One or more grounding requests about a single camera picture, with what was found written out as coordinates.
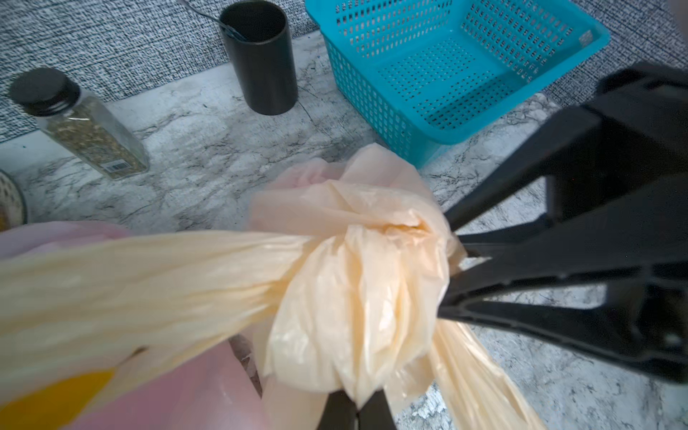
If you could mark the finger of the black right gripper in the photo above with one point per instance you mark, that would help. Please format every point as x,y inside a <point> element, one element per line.
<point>536,157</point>
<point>601,284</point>

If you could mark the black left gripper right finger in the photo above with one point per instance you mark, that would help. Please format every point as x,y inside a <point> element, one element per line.
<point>376,414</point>

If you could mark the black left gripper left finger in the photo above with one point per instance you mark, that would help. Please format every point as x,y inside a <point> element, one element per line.
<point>340,413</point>

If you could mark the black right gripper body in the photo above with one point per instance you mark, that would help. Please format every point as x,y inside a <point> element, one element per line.
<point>617,194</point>

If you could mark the cream banana print plastic bag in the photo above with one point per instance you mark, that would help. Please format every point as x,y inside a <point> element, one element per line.
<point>334,286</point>

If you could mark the pink plastic bag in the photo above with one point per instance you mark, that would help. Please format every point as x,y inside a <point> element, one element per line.
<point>211,391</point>

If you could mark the teal plastic basket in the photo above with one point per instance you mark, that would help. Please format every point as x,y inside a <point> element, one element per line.
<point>428,74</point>

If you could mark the black cylindrical cup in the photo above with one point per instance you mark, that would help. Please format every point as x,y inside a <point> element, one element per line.
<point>263,61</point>

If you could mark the metal fork in cup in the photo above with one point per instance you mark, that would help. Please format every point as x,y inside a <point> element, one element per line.
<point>227,30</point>

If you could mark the glass herb spice jar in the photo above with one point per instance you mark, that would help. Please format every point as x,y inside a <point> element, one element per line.
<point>80,122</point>

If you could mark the patterned plate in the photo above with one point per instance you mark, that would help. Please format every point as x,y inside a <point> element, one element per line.
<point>14,212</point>

